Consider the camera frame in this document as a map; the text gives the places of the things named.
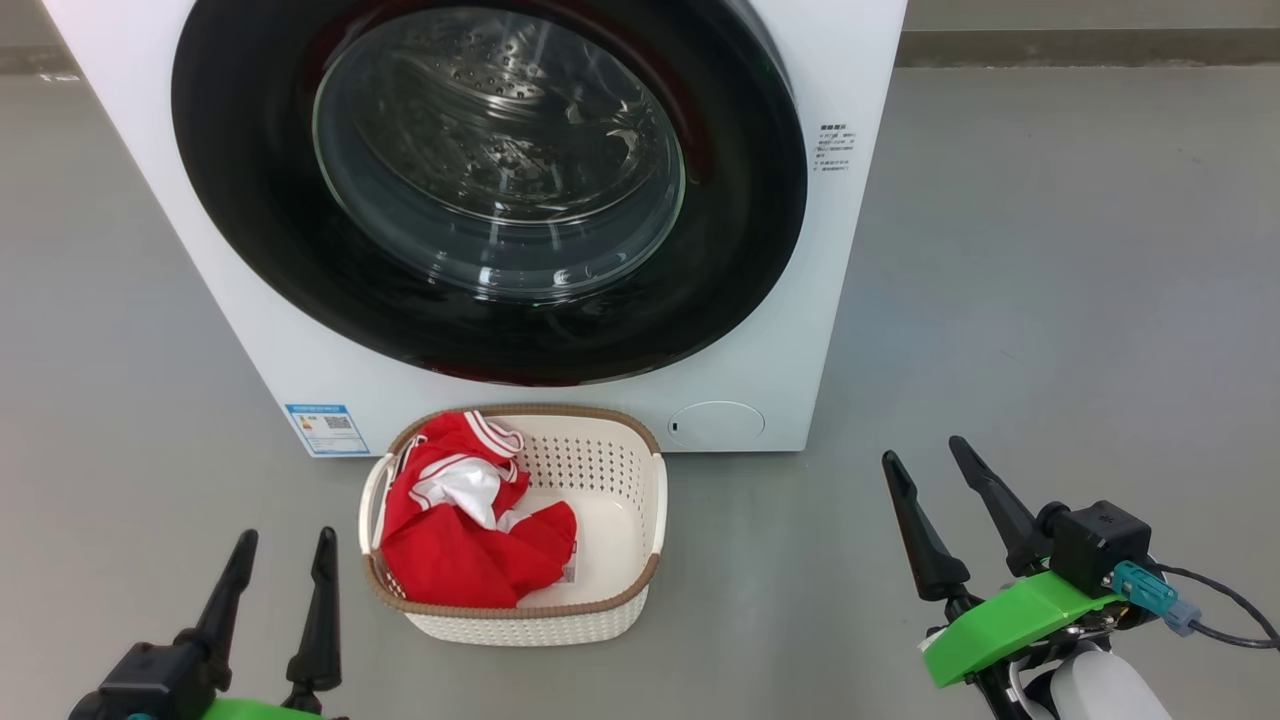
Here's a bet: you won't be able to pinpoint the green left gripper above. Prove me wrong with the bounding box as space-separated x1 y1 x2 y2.
176 526 346 720

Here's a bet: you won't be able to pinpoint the stainless steel washer drum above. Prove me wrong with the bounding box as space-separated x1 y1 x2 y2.
320 8 686 229

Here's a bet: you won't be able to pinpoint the black cable teal connector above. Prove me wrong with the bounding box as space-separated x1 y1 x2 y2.
1112 560 1280 651

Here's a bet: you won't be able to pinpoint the plain red shorts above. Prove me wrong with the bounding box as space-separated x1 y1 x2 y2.
380 498 579 609

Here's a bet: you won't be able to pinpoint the black round washer door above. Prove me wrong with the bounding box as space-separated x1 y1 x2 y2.
171 0 808 387

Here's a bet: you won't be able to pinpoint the blue energy label sticker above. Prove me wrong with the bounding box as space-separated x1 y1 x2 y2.
285 403 370 457

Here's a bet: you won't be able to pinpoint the cream basket brown rim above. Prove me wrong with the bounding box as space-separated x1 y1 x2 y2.
358 404 668 647

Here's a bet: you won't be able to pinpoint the round white filter cover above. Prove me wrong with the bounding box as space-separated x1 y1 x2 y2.
667 401 766 450

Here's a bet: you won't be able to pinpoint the white front-load washing machine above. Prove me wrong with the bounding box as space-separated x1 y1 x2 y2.
42 0 909 459

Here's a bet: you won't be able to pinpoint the red white striped jersey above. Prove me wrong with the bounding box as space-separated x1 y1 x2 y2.
385 410 531 533

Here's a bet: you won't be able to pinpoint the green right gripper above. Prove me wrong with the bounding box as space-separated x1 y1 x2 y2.
881 435 1136 720

